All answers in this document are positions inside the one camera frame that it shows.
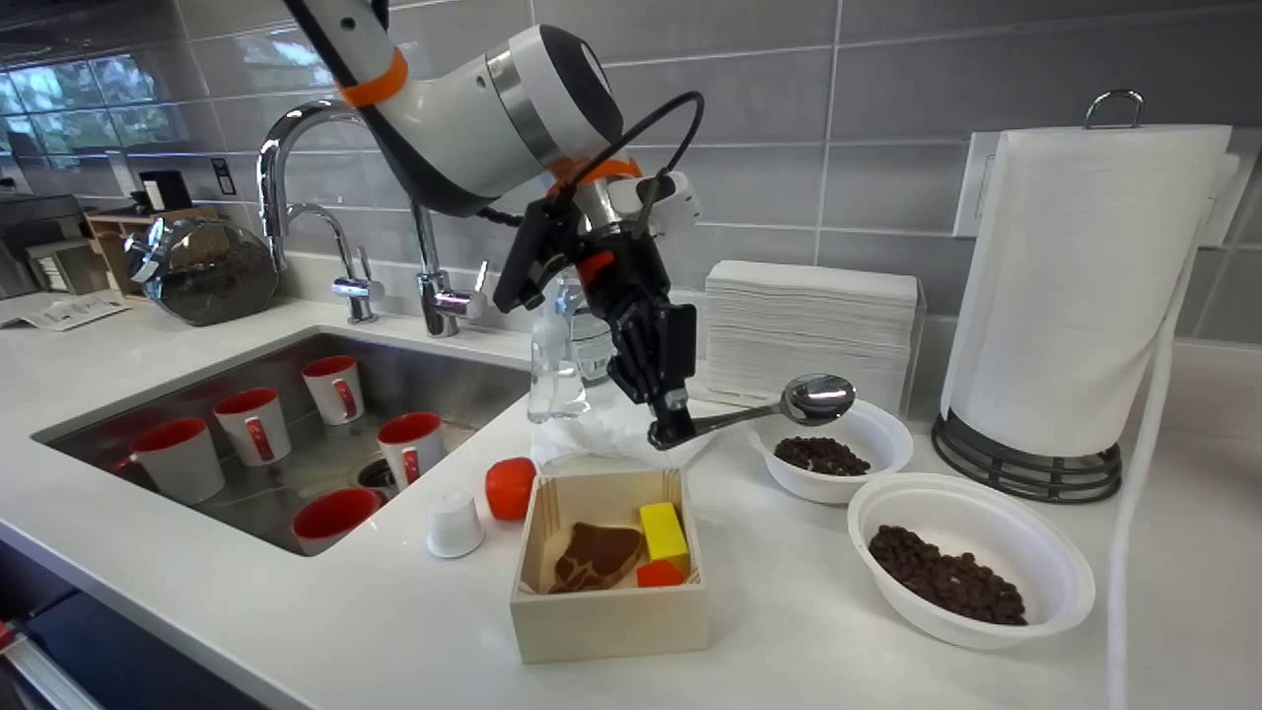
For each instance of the white napkin stack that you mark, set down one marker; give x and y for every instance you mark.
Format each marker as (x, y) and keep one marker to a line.
(776, 320)

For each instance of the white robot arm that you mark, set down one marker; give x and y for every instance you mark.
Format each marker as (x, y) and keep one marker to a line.
(539, 103)

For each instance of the large plastic water bottle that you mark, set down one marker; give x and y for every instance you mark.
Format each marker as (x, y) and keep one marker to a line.
(584, 332)

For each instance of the wooden box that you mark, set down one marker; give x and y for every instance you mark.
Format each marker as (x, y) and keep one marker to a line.
(610, 620)

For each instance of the white bowl right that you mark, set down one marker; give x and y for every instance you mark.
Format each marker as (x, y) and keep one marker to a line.
(1004, 536)

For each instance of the brown toy steak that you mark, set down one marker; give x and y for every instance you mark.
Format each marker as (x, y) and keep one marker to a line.
(595, 559)

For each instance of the orange toy block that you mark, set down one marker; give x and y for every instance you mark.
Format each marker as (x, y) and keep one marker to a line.
(659, 575)

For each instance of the coffee beans in bowl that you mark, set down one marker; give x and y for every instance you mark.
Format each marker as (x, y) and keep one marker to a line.
(957, 580)
(822, 457)

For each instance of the yellow toy block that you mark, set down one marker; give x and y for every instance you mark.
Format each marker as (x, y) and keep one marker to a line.
(665, 530)

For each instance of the white small cup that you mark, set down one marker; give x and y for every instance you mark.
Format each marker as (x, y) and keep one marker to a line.
(455, 530)

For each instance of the orange cup on counter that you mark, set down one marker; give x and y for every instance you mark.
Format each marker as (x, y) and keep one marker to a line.
(506, 487)

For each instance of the steel sink basin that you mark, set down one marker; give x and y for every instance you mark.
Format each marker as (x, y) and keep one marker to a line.
(300, 440)

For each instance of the metal spoon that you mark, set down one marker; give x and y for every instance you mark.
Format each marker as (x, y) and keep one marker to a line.
(804, 402)

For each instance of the black paper towel holder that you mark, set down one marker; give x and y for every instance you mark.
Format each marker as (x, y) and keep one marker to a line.
(1028, 459)

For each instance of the red white cup lying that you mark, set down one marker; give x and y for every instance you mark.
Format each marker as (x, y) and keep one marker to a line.
(331, 515)

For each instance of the paper towel roll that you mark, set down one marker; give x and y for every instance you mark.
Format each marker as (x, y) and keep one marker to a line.
(1174, 191)

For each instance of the coffee beans in near bowl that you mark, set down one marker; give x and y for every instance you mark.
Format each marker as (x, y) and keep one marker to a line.
(822, 457)

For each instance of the coffee beans in right bowl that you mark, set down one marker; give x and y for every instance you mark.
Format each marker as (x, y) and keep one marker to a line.
(957, 580)

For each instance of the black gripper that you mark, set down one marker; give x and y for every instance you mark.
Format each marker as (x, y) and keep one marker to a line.
(606, 240)

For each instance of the white folded cloth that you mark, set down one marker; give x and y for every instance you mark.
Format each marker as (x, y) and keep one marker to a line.
(614, 430)

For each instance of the white bowl near box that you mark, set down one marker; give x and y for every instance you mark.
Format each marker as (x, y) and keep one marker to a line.
(869, 430)

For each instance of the dark foil bag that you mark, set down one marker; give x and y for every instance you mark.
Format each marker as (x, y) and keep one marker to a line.
(204, 269)

